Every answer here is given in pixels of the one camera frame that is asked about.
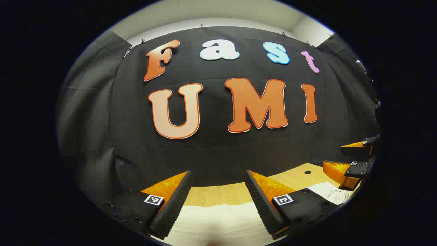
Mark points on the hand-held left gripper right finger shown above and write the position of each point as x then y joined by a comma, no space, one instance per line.
261,201

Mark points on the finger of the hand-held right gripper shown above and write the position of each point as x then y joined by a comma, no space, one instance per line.
355,151
356,169

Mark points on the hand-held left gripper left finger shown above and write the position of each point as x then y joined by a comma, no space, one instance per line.
174,201

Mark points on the white jeans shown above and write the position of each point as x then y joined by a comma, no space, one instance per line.
218,223

